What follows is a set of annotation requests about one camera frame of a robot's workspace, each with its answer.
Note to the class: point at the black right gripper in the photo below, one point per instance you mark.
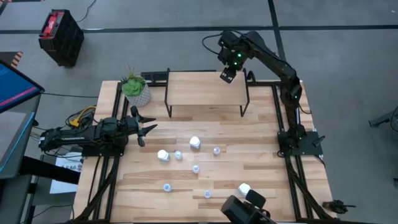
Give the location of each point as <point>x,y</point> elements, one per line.
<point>238,60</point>

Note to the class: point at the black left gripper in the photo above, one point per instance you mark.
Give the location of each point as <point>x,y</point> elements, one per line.
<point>132,126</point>

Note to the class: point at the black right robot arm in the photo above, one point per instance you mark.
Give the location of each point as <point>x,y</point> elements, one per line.
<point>280,67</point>

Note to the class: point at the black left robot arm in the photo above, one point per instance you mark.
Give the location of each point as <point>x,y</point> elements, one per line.
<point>77,135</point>

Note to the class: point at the wooden shelf black metal legs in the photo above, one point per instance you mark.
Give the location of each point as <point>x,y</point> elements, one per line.
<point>205,88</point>

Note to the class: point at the succulent in patterned white pot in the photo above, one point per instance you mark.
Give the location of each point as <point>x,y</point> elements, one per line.
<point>136,93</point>

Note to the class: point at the white paper sheet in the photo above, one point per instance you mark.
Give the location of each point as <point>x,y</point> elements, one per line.
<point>65,183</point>

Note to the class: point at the black and red equipment case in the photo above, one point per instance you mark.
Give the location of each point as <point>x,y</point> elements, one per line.
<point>62,40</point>

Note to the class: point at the black boxy device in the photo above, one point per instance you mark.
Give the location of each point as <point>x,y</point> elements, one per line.
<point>239,211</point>

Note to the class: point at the gray desk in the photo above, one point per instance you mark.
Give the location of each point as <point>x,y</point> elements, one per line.
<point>12,140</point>

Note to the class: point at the blue screen monitor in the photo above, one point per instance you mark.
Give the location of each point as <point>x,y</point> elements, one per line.
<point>15,84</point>

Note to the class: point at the orange black striped mat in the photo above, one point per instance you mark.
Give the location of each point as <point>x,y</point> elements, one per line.
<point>14,59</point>

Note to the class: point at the gray chair base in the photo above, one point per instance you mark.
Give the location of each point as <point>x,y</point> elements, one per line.
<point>381,119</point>

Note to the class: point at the black clamp tool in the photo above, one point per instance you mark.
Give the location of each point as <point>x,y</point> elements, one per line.
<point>334,206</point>

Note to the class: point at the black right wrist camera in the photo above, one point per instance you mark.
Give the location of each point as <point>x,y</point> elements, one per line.
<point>224,56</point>

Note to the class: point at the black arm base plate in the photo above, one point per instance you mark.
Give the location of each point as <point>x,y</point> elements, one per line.
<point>311,143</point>
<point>102,152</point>

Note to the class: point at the black aluminium table frame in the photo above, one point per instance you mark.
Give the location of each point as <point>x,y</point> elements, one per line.
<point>277,109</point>

